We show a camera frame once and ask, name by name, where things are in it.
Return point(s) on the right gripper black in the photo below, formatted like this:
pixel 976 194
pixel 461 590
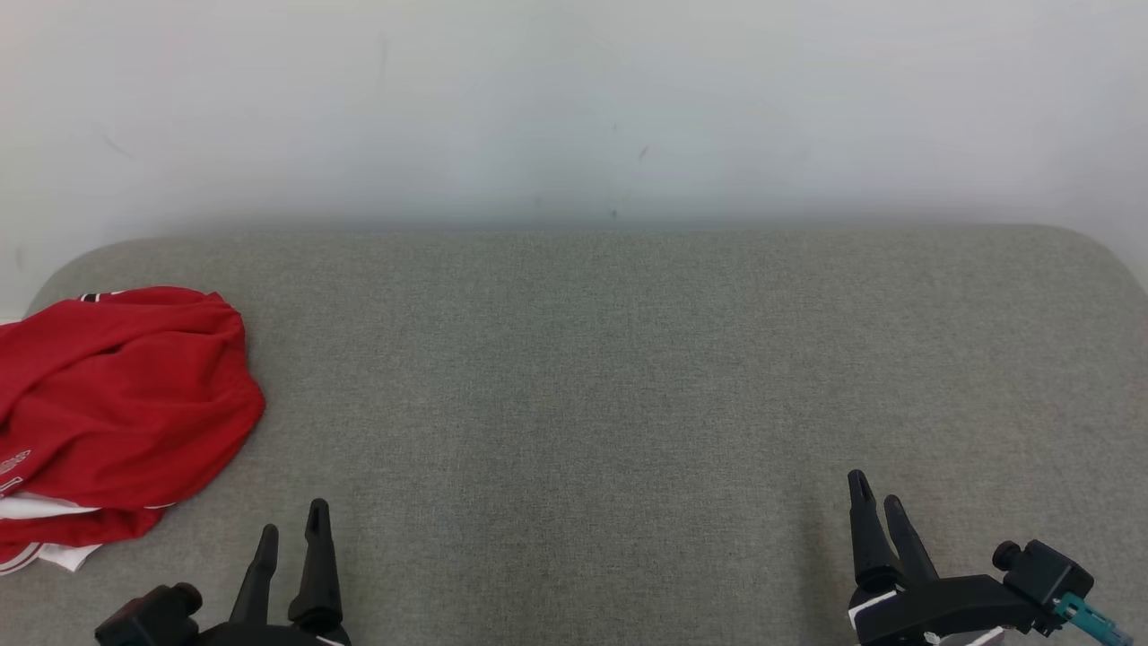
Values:
pixel 951 610

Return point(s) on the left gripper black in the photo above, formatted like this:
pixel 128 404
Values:
pixel 269 635

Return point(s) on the red basketball shorts white trim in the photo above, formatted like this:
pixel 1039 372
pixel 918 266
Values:
pixel 126 404

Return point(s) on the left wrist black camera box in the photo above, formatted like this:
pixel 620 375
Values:
pixel 148 619

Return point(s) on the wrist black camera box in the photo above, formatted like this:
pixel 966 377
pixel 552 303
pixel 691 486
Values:
pixel 1045 570
pixel 148 619

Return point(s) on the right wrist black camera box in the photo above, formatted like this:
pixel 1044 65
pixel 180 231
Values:
pixel 1045 570

